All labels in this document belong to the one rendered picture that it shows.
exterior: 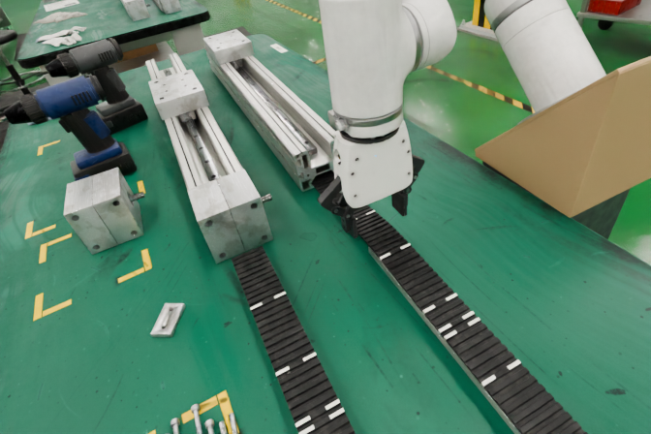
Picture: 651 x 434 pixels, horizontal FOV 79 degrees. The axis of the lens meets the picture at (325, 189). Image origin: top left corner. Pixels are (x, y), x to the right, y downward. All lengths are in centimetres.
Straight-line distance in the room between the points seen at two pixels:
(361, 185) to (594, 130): 32
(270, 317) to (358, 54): 34
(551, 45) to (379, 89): 42
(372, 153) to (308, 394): 28
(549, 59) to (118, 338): 80
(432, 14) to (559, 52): 36
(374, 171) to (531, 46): 41
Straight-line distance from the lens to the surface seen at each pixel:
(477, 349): 50
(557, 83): 79
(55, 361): 69
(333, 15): 42
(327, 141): 74
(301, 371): 49
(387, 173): 52
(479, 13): 394
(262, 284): 57
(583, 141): 65
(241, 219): 63
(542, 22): 81
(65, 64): 116
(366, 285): 59
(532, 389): 49
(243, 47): 122
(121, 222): 77
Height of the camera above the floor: 124
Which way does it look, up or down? 38 degrees down
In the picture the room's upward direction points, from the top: 10 degrees counter-clockwise
